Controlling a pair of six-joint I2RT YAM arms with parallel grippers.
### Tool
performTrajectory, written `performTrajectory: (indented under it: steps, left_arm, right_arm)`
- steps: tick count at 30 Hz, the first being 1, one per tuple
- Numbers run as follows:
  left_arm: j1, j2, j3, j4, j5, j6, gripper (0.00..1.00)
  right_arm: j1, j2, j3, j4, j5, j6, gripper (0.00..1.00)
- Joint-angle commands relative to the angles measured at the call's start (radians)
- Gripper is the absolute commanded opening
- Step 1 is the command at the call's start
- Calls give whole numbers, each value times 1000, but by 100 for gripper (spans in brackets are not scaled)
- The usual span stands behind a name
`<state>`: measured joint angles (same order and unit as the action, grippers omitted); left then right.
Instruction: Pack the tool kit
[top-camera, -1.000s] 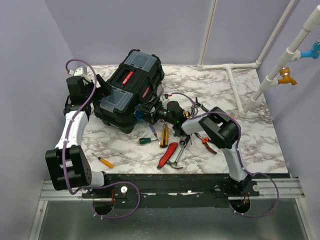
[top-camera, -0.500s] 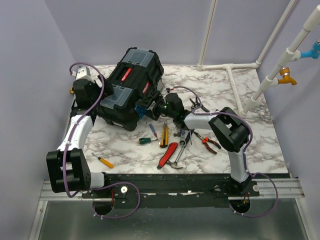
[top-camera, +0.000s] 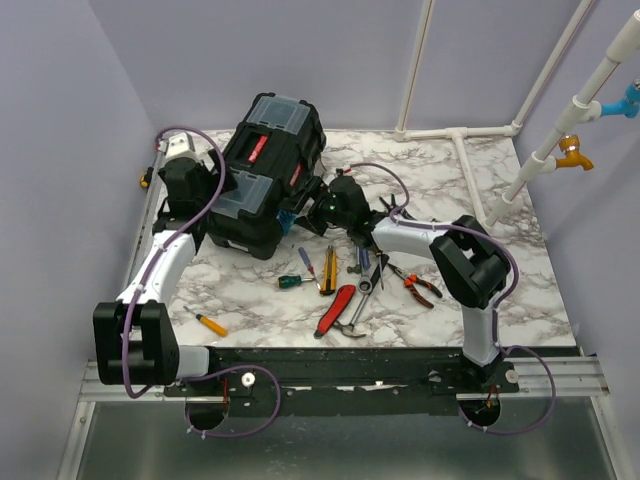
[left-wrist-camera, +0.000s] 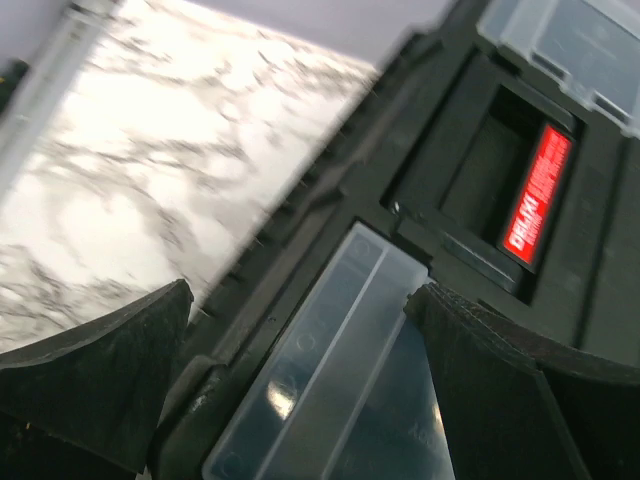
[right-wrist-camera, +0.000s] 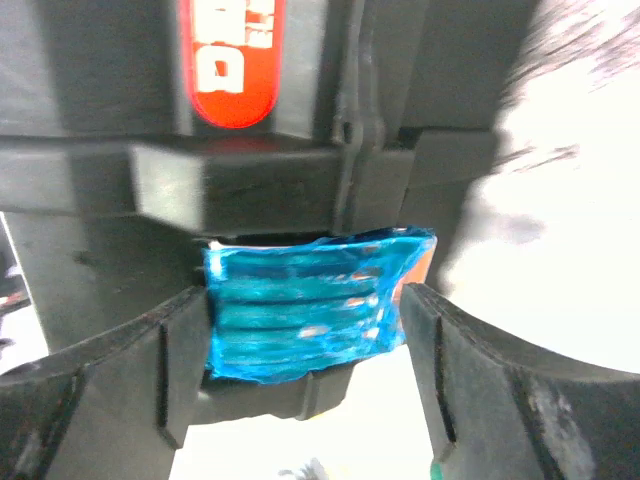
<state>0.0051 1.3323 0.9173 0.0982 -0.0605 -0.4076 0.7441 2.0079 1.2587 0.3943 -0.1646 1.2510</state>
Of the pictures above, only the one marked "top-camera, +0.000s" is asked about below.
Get orange pipe tap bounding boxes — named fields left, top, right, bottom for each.
left=556, top=134, right=594, bottom=171

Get orange handled screwdriver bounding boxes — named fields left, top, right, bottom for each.
left=183, top=306, right=228, bottom=337

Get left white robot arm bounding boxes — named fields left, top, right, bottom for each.
left=93, top=126, right=230, bottom=399

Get black yellow wire stripper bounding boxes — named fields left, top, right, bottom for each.
left=379, top=194, right=415, bottom=220

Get aluminium frame rail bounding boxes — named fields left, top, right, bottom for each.
left=81, top=357, right=610, bottom=403

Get yellow utility knife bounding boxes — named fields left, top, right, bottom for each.
left=319, top=245, right=337, bottom=296

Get black plastic toolbox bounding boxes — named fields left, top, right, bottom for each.
left=208, top=92, right=326, bottom=260

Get green stubby screwdriver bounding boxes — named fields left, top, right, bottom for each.
left=277, top=275, right=316, bottom=290

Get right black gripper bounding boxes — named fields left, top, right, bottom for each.
left=277, top=178, right=351, bottom=239

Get steel claw hammer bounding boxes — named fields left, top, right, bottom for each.
left=334, top=294, right=370, bottom=339

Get orange black pliers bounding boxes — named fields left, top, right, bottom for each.
left=388, top=263, right=444, bottom=309

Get ratchet wrench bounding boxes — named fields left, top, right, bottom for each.
left=357, top=254, right=377, bottom=294

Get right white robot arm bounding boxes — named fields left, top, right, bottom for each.
left=279, top=176, right=519, bottom=392

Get blue clear-handled screwdriver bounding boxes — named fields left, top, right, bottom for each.
left=298, top=247, right=315, bottom=276

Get white pvc pipe frame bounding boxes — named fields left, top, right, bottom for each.
left=393, top=1, right=639, bottom=230

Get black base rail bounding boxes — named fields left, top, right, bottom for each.
left=99, top=344, right=586, bottom=416

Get blue pipe fitting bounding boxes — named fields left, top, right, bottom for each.
left=600, top=78, right=640, bottom=119

